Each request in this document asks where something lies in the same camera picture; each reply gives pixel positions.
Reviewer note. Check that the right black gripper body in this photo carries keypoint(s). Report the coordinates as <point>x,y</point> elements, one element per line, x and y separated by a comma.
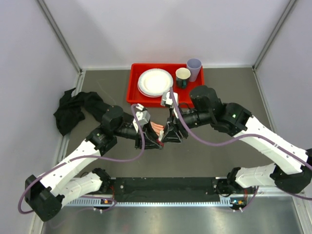
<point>176,124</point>

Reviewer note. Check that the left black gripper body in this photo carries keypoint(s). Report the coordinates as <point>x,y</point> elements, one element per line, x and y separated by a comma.
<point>139,141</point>

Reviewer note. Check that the red nail polish bottle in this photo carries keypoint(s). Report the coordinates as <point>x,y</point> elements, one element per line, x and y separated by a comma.
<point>161,145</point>

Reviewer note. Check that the white nail polish brush cap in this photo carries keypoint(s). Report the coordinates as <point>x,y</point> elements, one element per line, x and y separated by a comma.
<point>161,135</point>

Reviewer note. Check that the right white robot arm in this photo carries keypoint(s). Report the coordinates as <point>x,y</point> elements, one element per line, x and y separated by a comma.
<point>291,167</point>

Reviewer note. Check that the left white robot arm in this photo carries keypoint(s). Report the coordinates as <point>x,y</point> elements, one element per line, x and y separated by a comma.
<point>49,192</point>

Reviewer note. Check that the mannequin hand with nails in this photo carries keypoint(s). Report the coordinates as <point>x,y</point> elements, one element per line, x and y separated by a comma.
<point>157,127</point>

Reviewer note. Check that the red plastic tray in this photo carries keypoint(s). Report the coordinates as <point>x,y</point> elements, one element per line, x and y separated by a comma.
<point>134,95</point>

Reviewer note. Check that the white paper plates stack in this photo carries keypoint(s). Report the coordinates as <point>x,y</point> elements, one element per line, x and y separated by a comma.
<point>154,82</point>

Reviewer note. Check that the dark green mug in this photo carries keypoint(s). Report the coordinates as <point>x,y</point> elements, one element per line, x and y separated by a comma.
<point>182,76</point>

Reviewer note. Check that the lavender plastic cup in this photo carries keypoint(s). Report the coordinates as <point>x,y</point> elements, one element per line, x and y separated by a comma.
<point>194,65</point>

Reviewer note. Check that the black sleeve cloth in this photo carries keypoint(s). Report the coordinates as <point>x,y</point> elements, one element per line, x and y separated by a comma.
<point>69,112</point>

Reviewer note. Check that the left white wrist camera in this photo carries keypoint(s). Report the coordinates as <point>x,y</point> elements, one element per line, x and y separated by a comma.
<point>142,115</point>

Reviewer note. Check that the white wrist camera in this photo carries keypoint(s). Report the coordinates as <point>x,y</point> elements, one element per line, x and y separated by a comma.
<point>142,115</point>
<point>166,100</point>

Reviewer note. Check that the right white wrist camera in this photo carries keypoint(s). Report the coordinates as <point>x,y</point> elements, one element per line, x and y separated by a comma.
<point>166,100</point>

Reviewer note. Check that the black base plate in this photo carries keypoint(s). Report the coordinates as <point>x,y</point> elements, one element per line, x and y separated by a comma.
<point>169,189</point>

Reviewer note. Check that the grey slotted cable duct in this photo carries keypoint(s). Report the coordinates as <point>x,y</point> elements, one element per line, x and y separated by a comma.
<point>101,202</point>

